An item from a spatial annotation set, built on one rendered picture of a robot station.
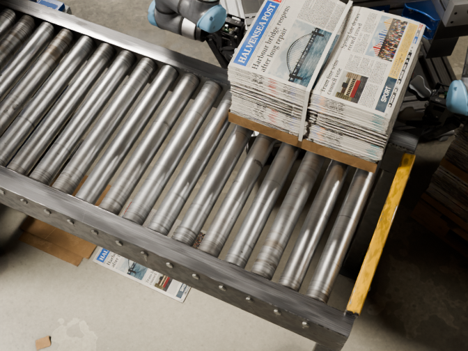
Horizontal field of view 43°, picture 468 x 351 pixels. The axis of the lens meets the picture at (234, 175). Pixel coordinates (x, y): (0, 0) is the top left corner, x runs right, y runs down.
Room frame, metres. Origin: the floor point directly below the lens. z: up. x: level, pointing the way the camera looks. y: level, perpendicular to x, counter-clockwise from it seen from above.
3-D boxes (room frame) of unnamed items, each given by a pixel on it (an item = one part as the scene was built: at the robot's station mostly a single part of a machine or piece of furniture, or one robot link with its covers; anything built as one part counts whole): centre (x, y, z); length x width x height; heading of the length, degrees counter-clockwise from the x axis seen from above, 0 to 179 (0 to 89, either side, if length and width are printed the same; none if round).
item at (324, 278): (0.62, -0.27, 0.77); 0.47 x 0.05 x 0.05; 155
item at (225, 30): (1.16, 0.03, 0.83); 0.12 x 0.08 x 0.09; 65
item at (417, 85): (0.98, -0.47, 0.83); 0.09 x 0.03 x 0.06; 38
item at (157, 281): (0.88, 0.29, 0.00); 0.37 x 0.28 x 0.01; 65
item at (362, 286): (0.57, -0.34, 0.81); 0.43 x 0.03 x 0.02; 155
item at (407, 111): (0.89, -0.43, 0.82); 0.09 x 0.03 x 0.06; 93
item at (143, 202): (0.81, 0.15, 0.77); 0.47 x 0.05 x 0.05; 155
